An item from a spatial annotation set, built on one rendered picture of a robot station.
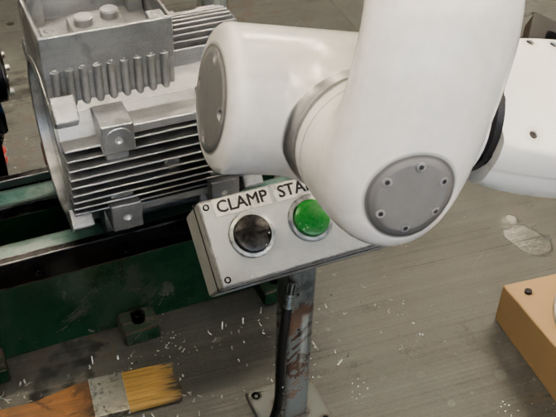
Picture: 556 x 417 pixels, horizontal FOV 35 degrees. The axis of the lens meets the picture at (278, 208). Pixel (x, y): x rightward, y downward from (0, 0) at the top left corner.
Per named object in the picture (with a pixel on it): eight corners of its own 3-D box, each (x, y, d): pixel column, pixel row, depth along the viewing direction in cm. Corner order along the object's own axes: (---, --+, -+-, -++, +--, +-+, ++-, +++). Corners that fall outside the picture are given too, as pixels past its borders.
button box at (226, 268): (208, 299, 71) (222, 289, 66) (184, 216, 72) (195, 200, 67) (394, 246, 76) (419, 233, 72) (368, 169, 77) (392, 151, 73)
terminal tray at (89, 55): (50, 113, 79) (38, 41, 74) (26, 58, 87) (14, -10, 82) (177, 87, 83) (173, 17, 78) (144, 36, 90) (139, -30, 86)
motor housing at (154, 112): (82, 267, 86) (55, 101, 74) (41, 160, 99) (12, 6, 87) (270, 218, 92) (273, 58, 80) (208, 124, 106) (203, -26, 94)
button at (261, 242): (236, 260, 68) (242, 256, 66) (225, 223, 69) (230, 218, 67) (271, 250, 69) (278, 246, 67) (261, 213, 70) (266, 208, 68)
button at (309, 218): (294, 243, 70) (301, 239, 68) (284, 208, 70) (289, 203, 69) (328, 234, 71) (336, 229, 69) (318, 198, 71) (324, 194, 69)
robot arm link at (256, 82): (479, 73, 47) (406, 18, 55) (244, 57, 42) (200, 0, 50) (438, 209, 51) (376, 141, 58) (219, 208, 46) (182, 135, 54)
